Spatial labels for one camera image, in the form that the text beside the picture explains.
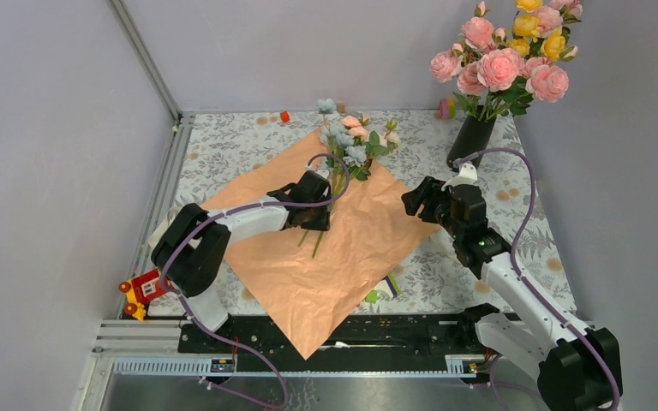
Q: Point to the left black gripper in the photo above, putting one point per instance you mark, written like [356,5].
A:
[321,224]

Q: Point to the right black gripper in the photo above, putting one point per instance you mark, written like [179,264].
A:
[427,193]

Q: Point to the blue flower stem bunch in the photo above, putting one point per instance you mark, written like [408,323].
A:
[347,155]

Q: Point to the cream white rose stem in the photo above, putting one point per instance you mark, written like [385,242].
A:
[379,144]

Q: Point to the peach wrapping paper sheet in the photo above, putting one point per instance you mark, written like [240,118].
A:
[309,283]

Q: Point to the yellow rose stem bunch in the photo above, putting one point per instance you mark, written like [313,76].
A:
[539,30]

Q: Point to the small pink rose stem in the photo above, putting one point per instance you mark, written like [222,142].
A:
[355,127]

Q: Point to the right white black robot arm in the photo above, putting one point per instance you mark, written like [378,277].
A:
[575,366]

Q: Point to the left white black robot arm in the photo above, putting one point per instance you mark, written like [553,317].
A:
[189,244]

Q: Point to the black vase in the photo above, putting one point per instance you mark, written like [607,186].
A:
[473,136]

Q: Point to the floral patterned table mat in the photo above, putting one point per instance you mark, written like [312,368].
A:
[495,225]

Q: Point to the green long toy block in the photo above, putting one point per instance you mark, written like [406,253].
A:
[393,286]

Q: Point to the white purple toy block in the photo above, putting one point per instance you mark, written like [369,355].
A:
[382,288]

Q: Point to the pink yellow green toy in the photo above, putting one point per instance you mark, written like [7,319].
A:
[446,109]

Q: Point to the small green toy cube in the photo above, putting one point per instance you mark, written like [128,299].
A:
[372,297]

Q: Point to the pink rose stems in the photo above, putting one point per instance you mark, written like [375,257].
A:
[488,75]

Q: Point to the red yellow toy truck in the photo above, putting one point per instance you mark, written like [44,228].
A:
[139,291]

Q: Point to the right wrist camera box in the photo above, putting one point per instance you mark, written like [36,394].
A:
[467,175]

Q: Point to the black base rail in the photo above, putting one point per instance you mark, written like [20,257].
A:
[366,344]

